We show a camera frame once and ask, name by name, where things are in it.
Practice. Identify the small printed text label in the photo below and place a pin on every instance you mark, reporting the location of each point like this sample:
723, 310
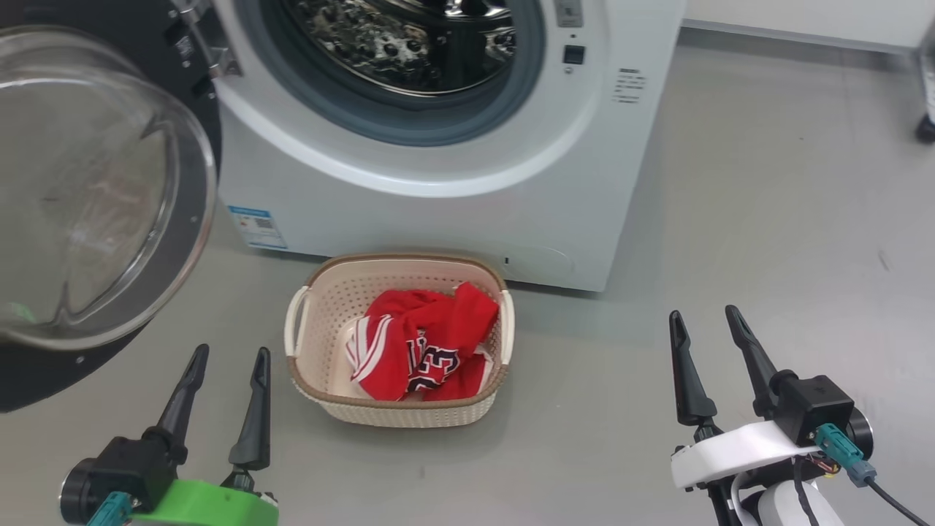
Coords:
630, 85

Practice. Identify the washing machine door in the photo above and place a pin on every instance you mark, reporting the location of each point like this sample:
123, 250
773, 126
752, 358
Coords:
95, 204

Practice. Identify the white washing machine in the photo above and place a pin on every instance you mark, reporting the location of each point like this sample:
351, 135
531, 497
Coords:
453, 219

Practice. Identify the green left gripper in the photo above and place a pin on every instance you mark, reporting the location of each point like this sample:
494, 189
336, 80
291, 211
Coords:
212, 508

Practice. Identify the grey warning sticker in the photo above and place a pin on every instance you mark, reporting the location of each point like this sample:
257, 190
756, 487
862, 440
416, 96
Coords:
567, 11

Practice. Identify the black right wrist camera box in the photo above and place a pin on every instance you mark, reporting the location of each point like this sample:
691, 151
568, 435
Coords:
818, 405

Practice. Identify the oval filter access cover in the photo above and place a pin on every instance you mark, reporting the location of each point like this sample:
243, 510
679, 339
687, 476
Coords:
540, 259

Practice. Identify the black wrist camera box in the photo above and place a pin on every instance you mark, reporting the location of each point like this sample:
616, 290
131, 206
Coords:
131, 467
818, 405

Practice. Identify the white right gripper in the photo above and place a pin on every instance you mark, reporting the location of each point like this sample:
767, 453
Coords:
738, 453

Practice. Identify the red white numbered jersey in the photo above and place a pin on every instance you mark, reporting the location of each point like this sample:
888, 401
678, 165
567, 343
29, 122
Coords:
409, 329

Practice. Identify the stainless steel washing machine drum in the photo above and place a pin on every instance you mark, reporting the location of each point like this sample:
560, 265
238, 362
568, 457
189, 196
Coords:
394, 44

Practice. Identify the blue energy label sticker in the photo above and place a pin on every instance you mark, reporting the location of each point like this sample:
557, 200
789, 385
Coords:
257, 228

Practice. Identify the red shorts with white trim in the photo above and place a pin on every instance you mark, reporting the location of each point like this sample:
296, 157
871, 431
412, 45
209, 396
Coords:
471, 376

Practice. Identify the metal leg with caster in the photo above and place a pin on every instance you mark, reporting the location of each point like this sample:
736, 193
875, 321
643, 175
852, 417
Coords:
928, 95

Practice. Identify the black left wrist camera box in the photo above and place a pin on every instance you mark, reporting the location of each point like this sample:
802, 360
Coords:
131, 467

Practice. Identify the white partition board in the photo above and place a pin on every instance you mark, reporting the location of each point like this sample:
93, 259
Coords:
803, 18

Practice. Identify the cream perforated laundry basket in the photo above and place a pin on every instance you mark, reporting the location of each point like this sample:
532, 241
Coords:
329, 292

